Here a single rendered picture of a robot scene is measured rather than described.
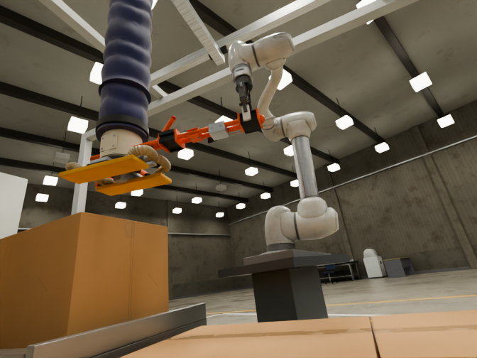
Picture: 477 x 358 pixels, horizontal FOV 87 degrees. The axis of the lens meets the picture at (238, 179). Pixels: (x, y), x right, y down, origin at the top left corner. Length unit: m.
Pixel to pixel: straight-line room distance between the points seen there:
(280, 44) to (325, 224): 0.86
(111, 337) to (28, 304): 0.32
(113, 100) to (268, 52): 0.71
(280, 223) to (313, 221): 0.17
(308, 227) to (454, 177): 13.24
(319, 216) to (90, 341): 1.05
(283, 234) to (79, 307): 0.93
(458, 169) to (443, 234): 2.89
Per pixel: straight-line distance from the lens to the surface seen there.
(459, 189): 14.34
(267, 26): 3.09
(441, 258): 14.32
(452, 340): 0.66
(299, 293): 1.31
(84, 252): 0.94
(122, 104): 1.28
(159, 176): 1.16
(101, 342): 0.88
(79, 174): 1.18
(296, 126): 1.56
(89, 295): 0.95
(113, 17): 1.71
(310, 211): 1.38
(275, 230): 1.39
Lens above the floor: 0.69
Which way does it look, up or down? 22 degrees up
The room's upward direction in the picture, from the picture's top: 7 degrees counter-clockwise
